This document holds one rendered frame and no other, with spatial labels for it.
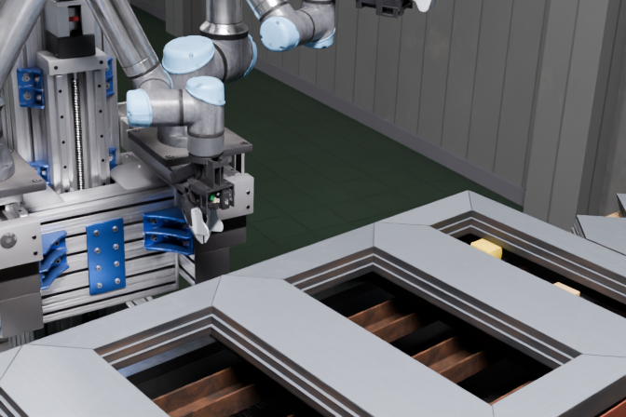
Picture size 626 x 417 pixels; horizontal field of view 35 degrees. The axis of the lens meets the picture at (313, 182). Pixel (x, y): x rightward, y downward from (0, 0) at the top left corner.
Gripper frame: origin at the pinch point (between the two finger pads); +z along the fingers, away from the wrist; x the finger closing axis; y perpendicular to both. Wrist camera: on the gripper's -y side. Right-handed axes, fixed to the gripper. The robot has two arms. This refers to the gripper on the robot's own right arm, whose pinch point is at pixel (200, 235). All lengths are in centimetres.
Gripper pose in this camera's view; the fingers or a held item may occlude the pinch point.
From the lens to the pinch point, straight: 213.2
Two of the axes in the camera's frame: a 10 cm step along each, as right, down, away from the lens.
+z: -0.3, 9.2, 3.9
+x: 7.6, -2.3, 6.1
